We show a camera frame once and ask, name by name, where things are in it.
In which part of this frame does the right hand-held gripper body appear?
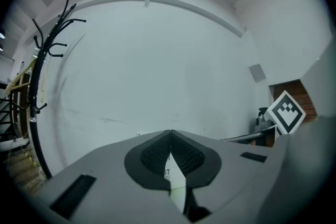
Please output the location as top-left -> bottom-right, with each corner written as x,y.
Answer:
254,90 -> 307,146

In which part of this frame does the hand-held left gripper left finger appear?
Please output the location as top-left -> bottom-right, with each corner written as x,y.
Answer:
36,130 -> 185,224

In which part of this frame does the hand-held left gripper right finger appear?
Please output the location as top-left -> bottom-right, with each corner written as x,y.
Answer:
170,130 -> 279,221

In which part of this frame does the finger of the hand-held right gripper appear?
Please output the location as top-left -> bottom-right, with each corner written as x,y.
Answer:
220,124 -> 278,141

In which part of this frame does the black coat rack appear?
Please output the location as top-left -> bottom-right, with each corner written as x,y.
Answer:
28,0 -> 87,179

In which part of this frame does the wooden stair railing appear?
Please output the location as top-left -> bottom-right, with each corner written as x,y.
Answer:
0,58 -> 36,145

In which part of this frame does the grey wall panel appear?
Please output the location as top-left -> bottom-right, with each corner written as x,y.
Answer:
248,63 -> 267,83

